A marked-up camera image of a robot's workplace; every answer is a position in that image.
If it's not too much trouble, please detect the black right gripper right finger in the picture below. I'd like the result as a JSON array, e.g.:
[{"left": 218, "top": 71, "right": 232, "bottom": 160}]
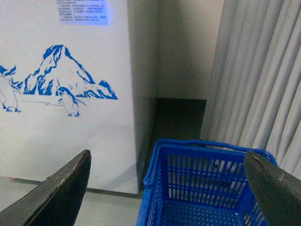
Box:
[{"left": 244, "top": 151, "right": 301, "bottom": 226}]

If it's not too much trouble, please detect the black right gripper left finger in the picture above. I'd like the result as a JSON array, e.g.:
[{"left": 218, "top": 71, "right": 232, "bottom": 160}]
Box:
[{"left": 0, "top": 150, "right": 91, "bottom": 226}]

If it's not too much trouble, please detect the blue plastic shopping basket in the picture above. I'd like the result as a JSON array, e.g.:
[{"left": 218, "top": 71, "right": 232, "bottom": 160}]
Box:
[{"left": 136, "top": 139, "right": 267, "bottom": 226}]

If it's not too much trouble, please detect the white pleated curtain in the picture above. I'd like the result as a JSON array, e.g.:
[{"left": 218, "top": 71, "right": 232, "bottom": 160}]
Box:
[{"left": 200, "top": 0, "right": 301, "bottom": 178}]

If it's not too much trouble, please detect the white blue chest freezer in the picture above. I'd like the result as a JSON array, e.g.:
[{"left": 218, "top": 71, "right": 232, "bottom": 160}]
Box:
[{"left": 0, "top": 0, "right": 159, "bottom": 194}]

